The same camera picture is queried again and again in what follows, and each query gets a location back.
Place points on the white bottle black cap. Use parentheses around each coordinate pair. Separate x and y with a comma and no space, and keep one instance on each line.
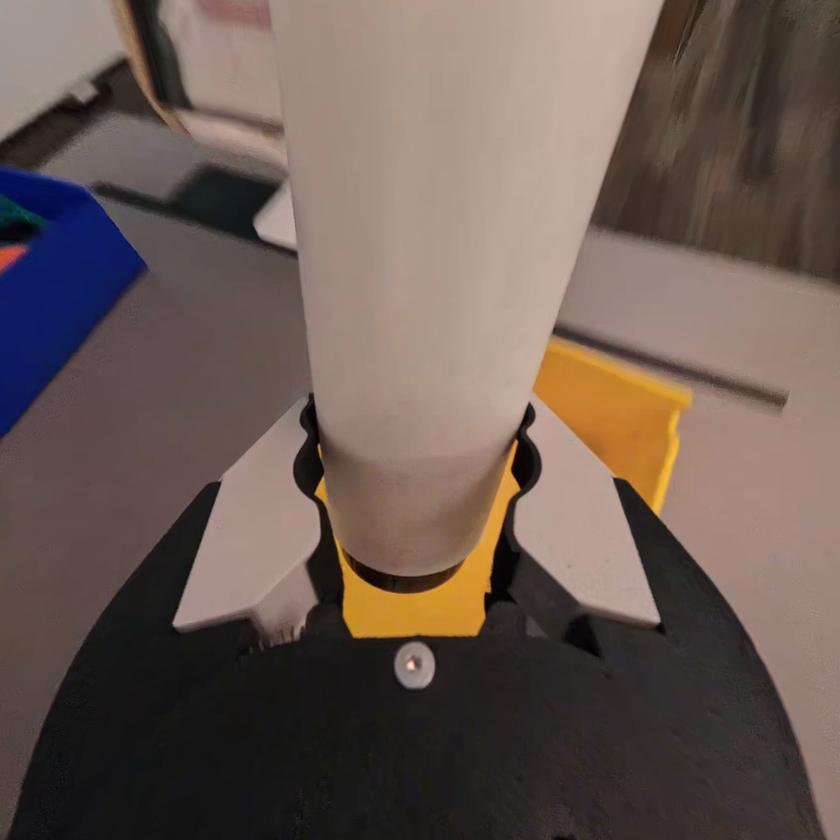
(446,262)

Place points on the white stand base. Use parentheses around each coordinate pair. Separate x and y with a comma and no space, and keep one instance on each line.
(279,223)

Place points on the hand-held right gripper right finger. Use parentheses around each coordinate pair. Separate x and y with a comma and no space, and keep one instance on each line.
(577,538)

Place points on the clear-sleeved instruction sheet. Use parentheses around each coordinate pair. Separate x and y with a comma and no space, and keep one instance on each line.
(229,65)

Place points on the yellow plastic bin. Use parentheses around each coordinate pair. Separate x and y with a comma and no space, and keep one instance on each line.
(617,407)

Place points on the orange tape roll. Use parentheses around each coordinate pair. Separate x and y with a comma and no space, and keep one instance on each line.
(10,257)

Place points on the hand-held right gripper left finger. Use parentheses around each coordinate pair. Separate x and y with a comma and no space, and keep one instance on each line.
(249,538)

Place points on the blue plastic bin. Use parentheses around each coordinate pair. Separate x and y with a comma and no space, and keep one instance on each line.
(65,295)

